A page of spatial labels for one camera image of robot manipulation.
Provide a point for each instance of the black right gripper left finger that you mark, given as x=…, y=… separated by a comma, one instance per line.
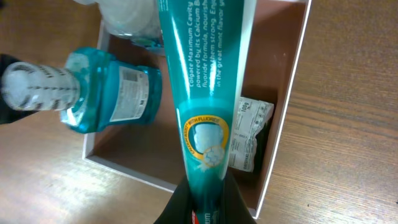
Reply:
x=180, y=206

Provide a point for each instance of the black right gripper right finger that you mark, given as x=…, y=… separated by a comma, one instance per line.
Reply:
x=233, y=209

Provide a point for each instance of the green Dettol soap pack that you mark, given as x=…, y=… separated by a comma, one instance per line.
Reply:
x=250, y=135

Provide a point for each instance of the blue mouthwash bottle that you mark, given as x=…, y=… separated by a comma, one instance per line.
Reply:
x=92, y=91

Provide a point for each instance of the teal toothpaste tube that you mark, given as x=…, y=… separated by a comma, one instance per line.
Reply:
x=206, y=46

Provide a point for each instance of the purple foam soap pump bottle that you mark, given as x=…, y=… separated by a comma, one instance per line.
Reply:
x=135, y=20

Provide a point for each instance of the white cardboard box pink inside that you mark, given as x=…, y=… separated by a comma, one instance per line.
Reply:
x=151, y=154

